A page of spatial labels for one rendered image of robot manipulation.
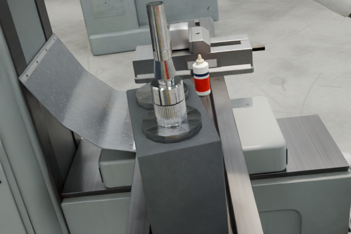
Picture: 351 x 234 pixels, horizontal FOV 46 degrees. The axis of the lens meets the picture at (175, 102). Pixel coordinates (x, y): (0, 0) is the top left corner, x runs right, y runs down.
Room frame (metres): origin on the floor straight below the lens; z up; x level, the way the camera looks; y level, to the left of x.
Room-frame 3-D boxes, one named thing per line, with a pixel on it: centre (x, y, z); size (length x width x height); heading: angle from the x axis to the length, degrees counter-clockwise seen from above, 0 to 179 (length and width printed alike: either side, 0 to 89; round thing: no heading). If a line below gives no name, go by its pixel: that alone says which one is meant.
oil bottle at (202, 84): (1.00, -0.08, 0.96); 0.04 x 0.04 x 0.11
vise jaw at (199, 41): (1.16, -0.09, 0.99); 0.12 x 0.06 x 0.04; 174
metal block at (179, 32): (1.17, -0.04, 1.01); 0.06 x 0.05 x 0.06; 174
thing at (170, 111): (0.54, 0.01, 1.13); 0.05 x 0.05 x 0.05
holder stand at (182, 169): (0.59, 0.01, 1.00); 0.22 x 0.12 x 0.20; 7
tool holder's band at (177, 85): (0.54, 0.01, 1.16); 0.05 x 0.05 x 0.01
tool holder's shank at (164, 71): (0.54, 0.01, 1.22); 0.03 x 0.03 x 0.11
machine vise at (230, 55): (1.17, -0.07, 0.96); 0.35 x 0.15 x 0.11; 84
